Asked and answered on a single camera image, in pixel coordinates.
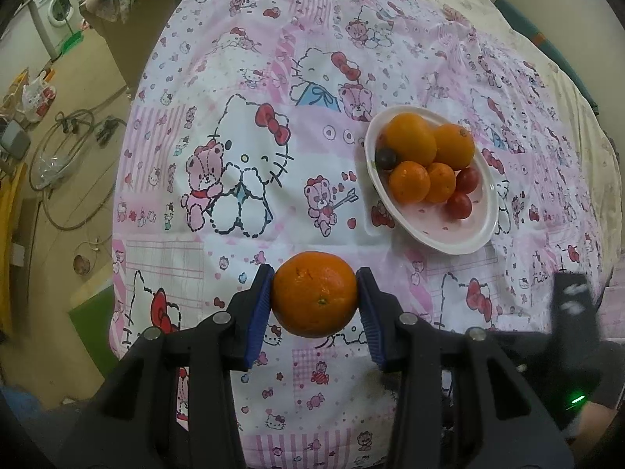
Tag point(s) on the pink dotted white plate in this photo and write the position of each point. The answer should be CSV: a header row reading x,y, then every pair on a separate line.
x,y
439,227

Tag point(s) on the white washing machine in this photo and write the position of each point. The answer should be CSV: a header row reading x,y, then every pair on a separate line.
x,y
56,10

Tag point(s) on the yellow wooden rack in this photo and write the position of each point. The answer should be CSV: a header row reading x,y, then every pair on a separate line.
x,y
10,254

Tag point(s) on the beige quilt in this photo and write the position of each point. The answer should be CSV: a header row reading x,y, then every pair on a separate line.
x,y
561,88

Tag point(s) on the white plastic bag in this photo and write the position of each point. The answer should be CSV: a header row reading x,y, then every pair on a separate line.
x,y
39,97

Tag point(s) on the small mandarin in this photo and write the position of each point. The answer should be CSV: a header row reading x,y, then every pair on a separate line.
x,y
409,183
440,181

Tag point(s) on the person's right forearm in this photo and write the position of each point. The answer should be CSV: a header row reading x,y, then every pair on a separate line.
x,y
598,425

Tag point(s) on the black power strip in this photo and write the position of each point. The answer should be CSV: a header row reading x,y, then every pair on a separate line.
x,y
110,129

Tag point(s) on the clear plastic bag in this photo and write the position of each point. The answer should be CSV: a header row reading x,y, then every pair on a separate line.
x,y
51,166

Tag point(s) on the red cherry tomato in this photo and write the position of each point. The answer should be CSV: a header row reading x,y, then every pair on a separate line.
x,y
459,204
466,180

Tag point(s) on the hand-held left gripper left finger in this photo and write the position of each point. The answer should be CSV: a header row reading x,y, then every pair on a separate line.
x,y
259,312

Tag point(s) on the large orange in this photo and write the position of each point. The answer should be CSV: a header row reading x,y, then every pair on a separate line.
x,y
455,145
315,293
409,138

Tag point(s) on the pink cartoon printed blanket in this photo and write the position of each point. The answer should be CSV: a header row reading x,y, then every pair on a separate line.
x,y
219,83

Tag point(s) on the grey box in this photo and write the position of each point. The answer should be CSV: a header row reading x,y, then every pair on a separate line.
x,y
12,139

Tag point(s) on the green board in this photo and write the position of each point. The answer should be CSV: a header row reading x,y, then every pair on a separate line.
x,y
93,322

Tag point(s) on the blue mattress edge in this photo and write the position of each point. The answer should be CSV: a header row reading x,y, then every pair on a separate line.
x,y
527,24

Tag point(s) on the dark purple grape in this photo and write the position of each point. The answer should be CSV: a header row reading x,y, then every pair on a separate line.
x,y
385,157

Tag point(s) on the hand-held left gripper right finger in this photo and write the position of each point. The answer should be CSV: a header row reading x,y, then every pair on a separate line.
x,y
373,317

